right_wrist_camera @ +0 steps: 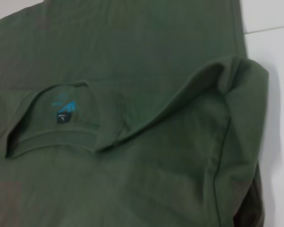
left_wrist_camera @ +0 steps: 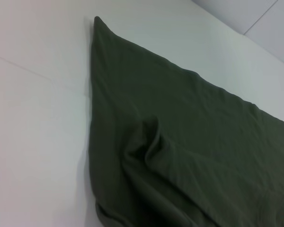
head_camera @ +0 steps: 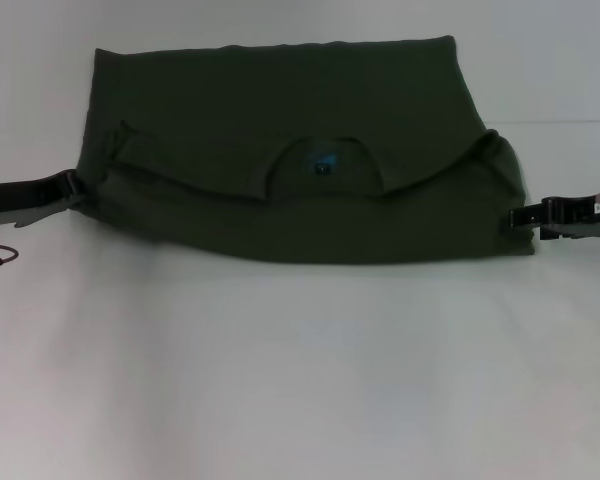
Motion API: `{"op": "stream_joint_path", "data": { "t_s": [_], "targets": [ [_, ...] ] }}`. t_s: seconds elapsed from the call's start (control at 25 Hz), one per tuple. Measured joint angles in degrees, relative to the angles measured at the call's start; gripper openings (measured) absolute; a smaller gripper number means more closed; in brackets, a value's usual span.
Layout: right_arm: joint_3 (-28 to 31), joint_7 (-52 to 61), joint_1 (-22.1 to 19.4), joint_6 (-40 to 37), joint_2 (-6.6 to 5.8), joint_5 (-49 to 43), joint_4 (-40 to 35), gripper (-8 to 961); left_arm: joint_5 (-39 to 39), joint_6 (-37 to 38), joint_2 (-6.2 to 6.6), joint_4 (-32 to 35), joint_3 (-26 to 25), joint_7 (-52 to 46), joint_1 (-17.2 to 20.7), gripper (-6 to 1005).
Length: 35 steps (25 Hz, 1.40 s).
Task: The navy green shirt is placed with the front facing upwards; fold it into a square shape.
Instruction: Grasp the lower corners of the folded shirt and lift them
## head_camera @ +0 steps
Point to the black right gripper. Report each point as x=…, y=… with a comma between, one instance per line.
x=580, y=217

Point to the dark green FREE! t-shirt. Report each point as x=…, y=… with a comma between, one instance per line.
x=305, y=125

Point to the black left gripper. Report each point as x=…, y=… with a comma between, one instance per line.
x=20, y=195

